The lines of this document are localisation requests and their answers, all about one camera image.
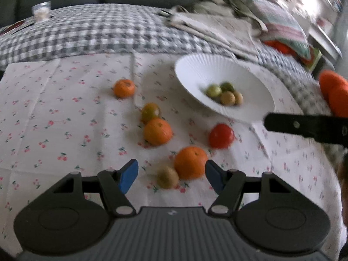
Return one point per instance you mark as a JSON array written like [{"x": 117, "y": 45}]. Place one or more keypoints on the striped colourful pillow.
[{"x": 281, "y": 26}]

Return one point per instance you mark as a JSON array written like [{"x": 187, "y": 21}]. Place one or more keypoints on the orange plush ball rear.
[{"x": 328, "y": 80}]

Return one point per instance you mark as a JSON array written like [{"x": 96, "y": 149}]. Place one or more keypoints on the green fruit front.
[{"x": 227, "y": 86}]

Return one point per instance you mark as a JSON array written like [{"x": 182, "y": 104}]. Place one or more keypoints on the brown kiwi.
[
  {"x": 238, "y": 98},
  {"x": 167, "y": 178},
  {"x": 227, "y": 98}
]

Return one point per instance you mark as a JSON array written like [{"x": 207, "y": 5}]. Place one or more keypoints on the green fruit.
[
  {"x": 227, "y": 86},
  {"x": 213, "y": 91}
]

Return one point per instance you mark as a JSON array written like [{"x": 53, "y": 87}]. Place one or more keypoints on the beige crumpled cloth bag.
[{"x": 228, "y": 8}]

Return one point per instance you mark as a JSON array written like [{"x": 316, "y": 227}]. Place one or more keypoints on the grey checkered blanket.
[{"x": 122, "y": 28}]

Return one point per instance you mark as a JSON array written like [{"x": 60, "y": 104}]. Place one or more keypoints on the folded floral cloth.
[{"x": 230, "y": 33}]

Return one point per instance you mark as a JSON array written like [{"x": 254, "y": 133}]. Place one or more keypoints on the white ribbed bowl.
[{"x": 197, "y": 71}]

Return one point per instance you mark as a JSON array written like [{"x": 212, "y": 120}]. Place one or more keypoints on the red tomato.
[{"x": 221, "y": 136}]

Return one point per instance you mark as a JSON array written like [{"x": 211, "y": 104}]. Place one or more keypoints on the green-orange tomato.
[{"x": 150, "y": 111}]

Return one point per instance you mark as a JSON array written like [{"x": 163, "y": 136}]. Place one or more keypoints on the small glass jar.
[{"x": 41, "y": 11}]

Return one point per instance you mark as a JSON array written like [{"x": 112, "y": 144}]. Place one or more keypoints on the cherry print white cloth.
[{"x": 62, "y": 115}]

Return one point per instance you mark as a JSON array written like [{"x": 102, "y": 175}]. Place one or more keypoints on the large orange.
[{"x": 190, "y": 163}]

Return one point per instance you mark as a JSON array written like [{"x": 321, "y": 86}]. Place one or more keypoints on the medium orange mandarin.
[{"x": 157, "y": 132}]

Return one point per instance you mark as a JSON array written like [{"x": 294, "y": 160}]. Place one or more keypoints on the brown kiwi front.
[{"x": 238, "y": 98}]

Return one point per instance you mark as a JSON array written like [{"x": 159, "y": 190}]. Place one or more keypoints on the orange plush under pillow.
[{"x": 280, "y": 47}]

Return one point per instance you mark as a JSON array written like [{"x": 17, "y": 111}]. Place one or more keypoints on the orange plush ball front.
[{"x": 338, "y": 101}]

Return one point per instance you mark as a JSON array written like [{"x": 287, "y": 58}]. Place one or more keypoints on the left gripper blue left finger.
[{"x": 128, "y": 174}]

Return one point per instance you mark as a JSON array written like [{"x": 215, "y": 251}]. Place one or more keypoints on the small far orange mandarin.
[{"x": 124, "y": 88}]

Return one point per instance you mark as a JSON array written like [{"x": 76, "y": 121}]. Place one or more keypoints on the orange plush ball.
[
  {"x": 338, "y": 101},
  {"x": 328, "y": 80}
]

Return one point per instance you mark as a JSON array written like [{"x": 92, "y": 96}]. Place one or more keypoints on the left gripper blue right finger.
[{"x": 215, "y": 176}]

